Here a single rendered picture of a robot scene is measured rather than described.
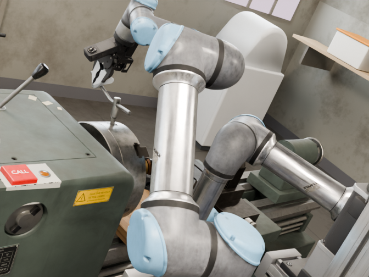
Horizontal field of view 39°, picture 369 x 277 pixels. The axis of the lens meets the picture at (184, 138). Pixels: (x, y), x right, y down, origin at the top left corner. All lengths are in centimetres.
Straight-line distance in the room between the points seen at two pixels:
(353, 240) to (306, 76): 534
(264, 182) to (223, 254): 155
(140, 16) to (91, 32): 332
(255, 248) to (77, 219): 50
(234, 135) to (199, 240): 51
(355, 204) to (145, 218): 43
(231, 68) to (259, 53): 367
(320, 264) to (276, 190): 134
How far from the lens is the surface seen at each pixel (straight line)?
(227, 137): 142
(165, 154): 102
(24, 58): 470
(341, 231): 115
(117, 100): 160
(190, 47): 111
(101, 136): 154
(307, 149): 256
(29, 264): 134
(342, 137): 594
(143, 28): 148
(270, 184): 253
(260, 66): 491
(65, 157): 131
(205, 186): 146
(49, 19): 463
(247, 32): 486
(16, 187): 115
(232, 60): 116
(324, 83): 615
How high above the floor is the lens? 187
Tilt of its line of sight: 22 degrees down
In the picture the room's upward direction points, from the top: 23 degrees clockwise
